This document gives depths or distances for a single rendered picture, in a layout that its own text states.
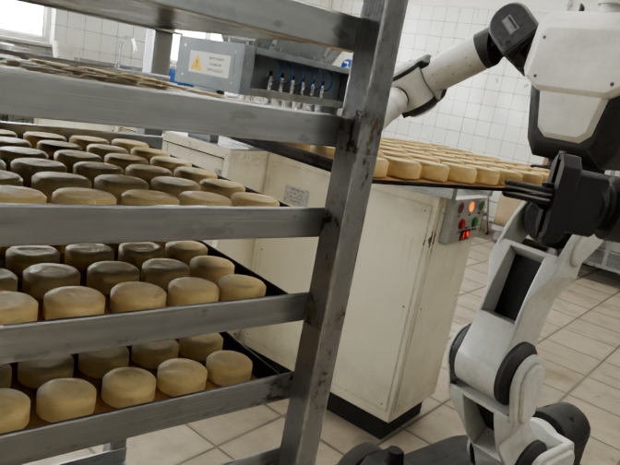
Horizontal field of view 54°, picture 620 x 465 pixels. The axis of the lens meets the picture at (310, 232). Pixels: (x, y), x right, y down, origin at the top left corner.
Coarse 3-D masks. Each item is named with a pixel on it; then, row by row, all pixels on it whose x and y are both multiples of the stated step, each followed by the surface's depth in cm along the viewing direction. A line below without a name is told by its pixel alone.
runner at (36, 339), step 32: (64, 320) 46; (96, 320) 48; (128, 320) 49; (160, 320) 51; (192, 320) 53; (224, 320) 56; (256, 320) 58; (288, 320) 61; (0, 352) 44; (32, 352) 45; (64, 352) 47
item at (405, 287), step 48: (288, 192) 213; (384, 192) 189; (288, 240) 214; (384, 240) 190; (432, 240) 182; (288, 288) 216; (384, 288) 192; (432, 288) 191; (240, 336) 234; (288, 336) 218; (384, 336) 193; (432, 336) 203; (336, 384) 207; (384, 384) 195; (432, 384) 216; (384, 432) 202
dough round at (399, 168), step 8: (392, 160) 71; (400, 160) 72; (408, 160) 74; (392, 168) 71; (400, 168) 70; (408, 168) 70; (416, 168) 71; (392, 176) 71; (400, 176) 71; (408, 176) 71; (416, 176) 72
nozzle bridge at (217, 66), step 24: (192, 48) 209; (216, 48) 202; (240, 48) 195; (192, 72) 210; (216, 72) 203; (240, 72) 196; (264, 72) 216; (288, 72) 226; (336, 72) 244; (264, 96) 212; (288, 96) 222; (336, 96) 253
